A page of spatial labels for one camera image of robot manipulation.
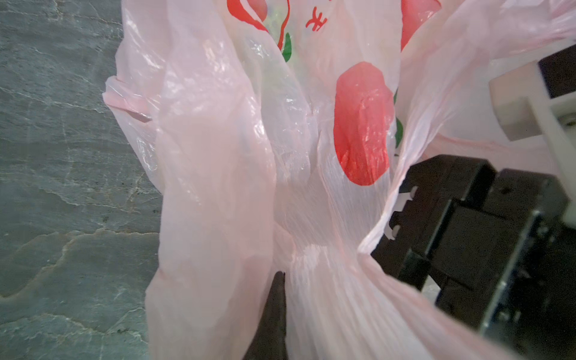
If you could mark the pink plastic bag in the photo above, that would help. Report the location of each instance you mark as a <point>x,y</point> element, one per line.
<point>279,133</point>

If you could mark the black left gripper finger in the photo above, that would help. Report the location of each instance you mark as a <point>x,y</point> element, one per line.
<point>269,342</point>

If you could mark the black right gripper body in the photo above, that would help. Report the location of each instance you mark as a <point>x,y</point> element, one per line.
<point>500,244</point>

